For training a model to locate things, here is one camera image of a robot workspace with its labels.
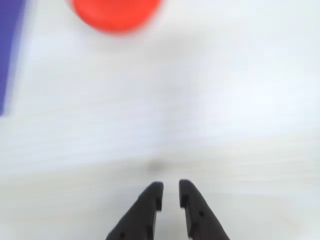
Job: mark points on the red rubber duck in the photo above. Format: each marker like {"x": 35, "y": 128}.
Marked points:
{"x": 115, "y": 13}

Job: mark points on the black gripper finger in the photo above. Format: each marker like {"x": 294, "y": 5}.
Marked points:
{"x": 138, "y": 217}
{"x": 200, "y": 215}

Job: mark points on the blue plastic box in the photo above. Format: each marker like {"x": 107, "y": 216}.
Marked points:
{"x": 8, "y": 50}

